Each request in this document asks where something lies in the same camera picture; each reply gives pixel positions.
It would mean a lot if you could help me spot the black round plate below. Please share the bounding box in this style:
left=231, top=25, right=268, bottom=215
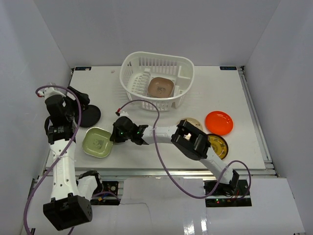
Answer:
left=80, top=105, right=101, bottom=128

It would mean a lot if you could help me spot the green square panda plate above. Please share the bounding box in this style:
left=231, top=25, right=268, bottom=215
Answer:
left=82, top=127, right=113, bottom=159

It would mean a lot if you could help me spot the tan square panda plate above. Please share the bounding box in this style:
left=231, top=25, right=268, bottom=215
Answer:
left=147, top=77, right=174, bottom=98

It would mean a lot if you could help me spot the orange round plate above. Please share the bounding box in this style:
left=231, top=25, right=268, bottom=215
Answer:
left=204, top=111, right=234, bottom=136

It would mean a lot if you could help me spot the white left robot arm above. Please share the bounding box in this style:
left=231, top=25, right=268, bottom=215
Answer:
left=42, top=85, right=103, bottom=231

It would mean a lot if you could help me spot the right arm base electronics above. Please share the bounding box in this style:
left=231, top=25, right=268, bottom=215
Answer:
left=205, top=180, right=252, bottom=208

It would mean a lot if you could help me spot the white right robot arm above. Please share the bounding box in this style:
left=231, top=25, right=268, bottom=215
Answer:
left=110, top=117, right=239, bottom=195

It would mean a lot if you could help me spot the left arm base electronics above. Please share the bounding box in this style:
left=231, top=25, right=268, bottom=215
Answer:
left=91, top=181, right=119, bottom=206

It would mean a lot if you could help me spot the left blue corner label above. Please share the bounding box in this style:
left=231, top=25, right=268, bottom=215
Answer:
left=75, top=67, right=91, bottom=71

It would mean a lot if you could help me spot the blue corner label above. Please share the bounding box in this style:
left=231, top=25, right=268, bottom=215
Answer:
left=220, top=66, right=237, bottom=71
left=75, top=67, right=91, bottom=71

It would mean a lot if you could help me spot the white plastic dish basket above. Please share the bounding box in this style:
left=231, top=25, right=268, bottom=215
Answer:
left=119, top=51, right=195, bottom=112

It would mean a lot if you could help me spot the beige round calligraphy plate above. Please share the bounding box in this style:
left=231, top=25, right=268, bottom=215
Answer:
left=183, top=117, right=203, bottom=140

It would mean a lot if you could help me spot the brown yellow round plate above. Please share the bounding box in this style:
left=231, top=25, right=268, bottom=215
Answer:
left=208, top=134, right=229, bottom=160

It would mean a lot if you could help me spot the right blue corner label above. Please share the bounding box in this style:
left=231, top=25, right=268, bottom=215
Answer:
left=220, top=66, right=237, bottom=71

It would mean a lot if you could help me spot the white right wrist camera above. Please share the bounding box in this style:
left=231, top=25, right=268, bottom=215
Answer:
left=115, top=109, right=129, bottom=117

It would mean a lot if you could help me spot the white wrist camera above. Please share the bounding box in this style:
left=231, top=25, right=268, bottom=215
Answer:
left=115, top=109, right=129, bottom=117
left=35, top=83, right=66, bottom=99

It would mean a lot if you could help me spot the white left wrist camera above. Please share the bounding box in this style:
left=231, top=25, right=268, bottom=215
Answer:
left=35, top=83, right=66, bottom=99

